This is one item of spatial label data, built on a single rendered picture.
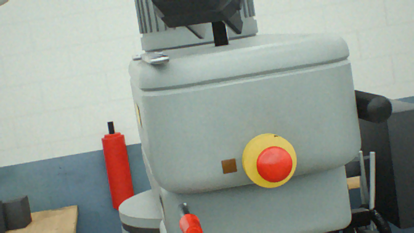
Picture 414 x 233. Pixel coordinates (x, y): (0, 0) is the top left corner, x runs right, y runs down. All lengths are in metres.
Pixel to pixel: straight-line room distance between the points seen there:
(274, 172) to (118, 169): 4.38
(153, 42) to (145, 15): 0.05
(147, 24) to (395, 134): 0.46
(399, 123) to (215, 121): 0.57
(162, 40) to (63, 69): 4.04
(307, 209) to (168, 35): 0.40
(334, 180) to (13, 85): 4.41
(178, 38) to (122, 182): 4.00
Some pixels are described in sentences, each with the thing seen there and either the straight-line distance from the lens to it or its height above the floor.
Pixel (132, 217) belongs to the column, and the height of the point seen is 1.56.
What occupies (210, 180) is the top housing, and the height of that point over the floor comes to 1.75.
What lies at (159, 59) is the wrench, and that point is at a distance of 0.86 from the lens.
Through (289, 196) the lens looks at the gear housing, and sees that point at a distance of 1.05.
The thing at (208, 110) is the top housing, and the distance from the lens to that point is 0.92.
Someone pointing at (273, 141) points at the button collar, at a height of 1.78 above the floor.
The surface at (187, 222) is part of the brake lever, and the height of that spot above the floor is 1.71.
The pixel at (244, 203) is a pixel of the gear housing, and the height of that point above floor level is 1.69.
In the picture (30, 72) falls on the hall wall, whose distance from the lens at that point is 5.35.
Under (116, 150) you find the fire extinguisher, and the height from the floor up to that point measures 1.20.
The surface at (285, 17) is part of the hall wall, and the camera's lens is 5.47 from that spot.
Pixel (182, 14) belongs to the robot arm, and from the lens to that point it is 1.08.
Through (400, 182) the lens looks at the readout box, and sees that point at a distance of 1.45.
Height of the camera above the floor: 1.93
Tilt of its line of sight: 7 degrees down
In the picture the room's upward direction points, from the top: 9 degrees counter-clockwise
